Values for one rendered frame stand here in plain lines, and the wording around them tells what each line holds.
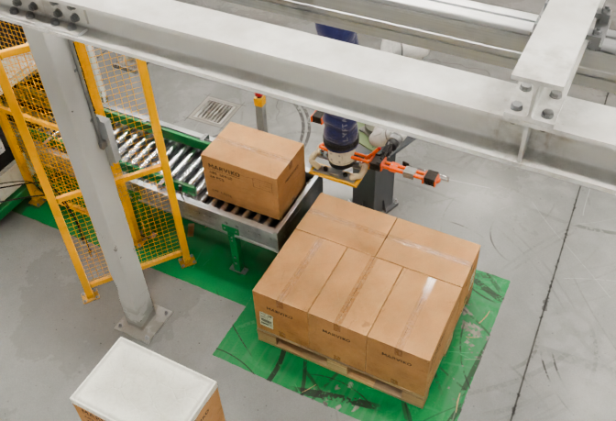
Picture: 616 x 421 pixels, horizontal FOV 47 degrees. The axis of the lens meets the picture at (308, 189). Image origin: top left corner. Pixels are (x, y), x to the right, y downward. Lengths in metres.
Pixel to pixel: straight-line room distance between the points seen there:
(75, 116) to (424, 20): 2.40
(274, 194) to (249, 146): 0.40
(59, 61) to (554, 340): 3.59
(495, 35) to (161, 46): 0.85
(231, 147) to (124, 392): 1.96
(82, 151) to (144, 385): 1.28
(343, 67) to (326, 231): 3.32
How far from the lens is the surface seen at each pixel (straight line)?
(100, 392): 3.74
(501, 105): 1.50
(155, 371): 3.73
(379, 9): 1.89
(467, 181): 6.09
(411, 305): 4.46
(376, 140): 4.65
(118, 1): 1.93
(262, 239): 4.90
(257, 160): 4.80
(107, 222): 4.35
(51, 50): 3.64
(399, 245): 4.77
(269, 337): 4.88
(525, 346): 5.09
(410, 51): 4.71
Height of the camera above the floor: 4.11
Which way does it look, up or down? 44 degrees down
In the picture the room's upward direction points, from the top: 3 degrees counter-clockwise
